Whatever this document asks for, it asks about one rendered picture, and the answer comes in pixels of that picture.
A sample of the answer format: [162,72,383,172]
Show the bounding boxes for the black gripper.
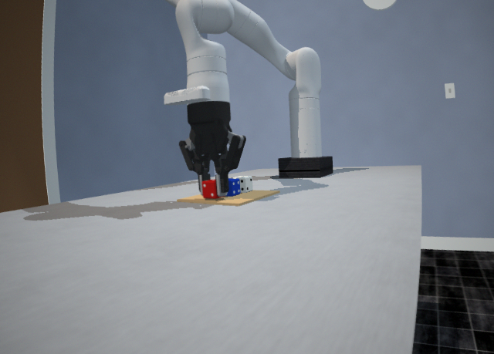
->
[179,101,246,197]

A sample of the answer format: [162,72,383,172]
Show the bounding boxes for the white die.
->
[233,176,253,193]

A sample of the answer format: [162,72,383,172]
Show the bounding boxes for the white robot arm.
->
[164,0,322,158]

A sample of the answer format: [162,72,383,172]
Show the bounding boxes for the tan square mat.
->
[177,190,280,206]

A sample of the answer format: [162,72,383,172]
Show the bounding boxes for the red die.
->
[202,180,220,199]

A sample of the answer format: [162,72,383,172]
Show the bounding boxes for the blue die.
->
[226,178,241,197]

